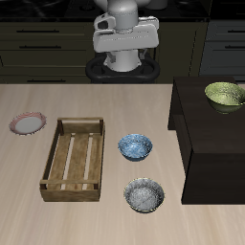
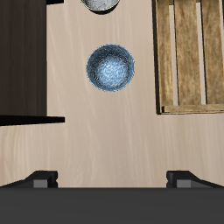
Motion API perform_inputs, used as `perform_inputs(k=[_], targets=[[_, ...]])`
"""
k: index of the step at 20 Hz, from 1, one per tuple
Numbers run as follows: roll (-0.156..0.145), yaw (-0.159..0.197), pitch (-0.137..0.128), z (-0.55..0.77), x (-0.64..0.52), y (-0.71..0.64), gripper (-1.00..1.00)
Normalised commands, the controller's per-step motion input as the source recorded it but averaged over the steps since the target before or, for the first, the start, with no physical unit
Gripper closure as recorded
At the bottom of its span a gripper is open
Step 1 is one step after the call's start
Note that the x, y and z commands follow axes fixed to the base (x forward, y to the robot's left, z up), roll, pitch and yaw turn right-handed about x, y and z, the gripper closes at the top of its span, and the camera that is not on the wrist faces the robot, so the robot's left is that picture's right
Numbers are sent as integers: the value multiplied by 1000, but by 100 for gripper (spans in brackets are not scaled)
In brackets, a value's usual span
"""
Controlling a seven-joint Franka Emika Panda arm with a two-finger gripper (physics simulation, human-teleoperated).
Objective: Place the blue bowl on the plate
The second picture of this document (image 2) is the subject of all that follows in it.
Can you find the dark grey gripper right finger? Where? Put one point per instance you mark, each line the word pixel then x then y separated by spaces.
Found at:
pixel 179 177

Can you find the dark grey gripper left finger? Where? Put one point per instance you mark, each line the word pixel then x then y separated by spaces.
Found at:
pixel 43 178

